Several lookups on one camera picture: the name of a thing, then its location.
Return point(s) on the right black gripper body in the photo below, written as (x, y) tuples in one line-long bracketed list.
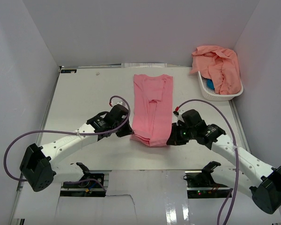
[(192, 130)]

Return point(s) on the white plastic basket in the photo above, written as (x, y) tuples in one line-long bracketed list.
[(210, 94)]

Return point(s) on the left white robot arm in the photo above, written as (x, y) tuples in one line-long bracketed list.
[(42, 165)]

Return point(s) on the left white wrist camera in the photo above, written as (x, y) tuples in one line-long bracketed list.
[(113, 102)]

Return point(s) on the salmon orange t shirt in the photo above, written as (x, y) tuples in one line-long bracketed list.
[(220, 65)]

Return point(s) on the pink t shirt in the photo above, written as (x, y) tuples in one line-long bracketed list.
[(153, 103)]

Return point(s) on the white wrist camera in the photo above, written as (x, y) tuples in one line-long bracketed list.
[(113, 102), (178, 113)]

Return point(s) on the blue cloth in basket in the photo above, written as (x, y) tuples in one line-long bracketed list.
[(210, 84)]

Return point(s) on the black label sticker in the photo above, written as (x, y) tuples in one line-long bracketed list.
[(68, 71)]

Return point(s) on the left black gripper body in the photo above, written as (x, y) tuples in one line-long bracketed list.
[(118, 124)]

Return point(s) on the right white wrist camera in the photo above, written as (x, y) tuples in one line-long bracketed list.
[(178, 113)]

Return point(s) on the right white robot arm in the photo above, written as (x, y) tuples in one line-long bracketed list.
[(257, 179)]

